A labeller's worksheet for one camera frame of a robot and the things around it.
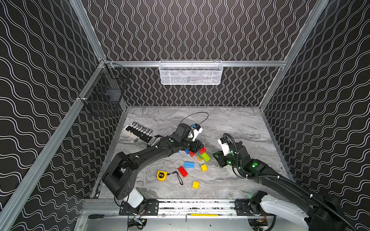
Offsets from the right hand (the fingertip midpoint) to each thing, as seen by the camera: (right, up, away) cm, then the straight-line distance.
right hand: (216, 152), depth 81 cm
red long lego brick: (-19, -12, +4) cm, 23 cm away
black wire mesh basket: (-69, +37, +11) cm, 79 cm away
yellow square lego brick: (-9, -5, +7) cm, 12 cm away
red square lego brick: (-13, -4, +14) cm, 19 cm away
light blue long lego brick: (-15, -9, +7) cm, 18 cm away
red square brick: (-7, +1, 0) cm, 7 cm away
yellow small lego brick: (-6, -11, +6) cm, 13 cm away
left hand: (-5, +3, -2) cm, 7 cm away
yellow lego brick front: (-12, -18, -2) cm, 21 cm away
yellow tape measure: (-31, -14, +2) cm, 34 cm away
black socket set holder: (-53, +11, +22) cm, 59 cm away
